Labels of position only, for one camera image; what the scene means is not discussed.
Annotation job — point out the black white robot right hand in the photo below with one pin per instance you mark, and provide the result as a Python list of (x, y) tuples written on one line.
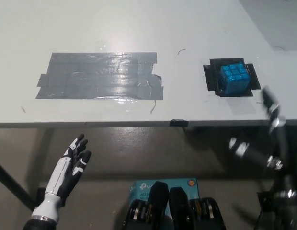
[(279, 153)]

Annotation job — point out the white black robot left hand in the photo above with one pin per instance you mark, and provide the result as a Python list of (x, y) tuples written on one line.
[(63, 171)]

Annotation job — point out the blue rubik's cube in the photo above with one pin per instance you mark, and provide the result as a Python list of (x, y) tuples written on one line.
[(234, 80)]

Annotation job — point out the black tape marked spot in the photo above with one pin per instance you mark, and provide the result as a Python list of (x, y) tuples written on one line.
[(210, 76)]

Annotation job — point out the black slanted table leg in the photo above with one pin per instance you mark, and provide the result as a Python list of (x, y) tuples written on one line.
[(13, 184)]

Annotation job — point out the teal router cardboard box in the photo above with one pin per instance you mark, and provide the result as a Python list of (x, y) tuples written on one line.
[(179, 184)]

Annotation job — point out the grey duct tape patch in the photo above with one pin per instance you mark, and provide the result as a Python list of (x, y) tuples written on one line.
[(100, 76)]

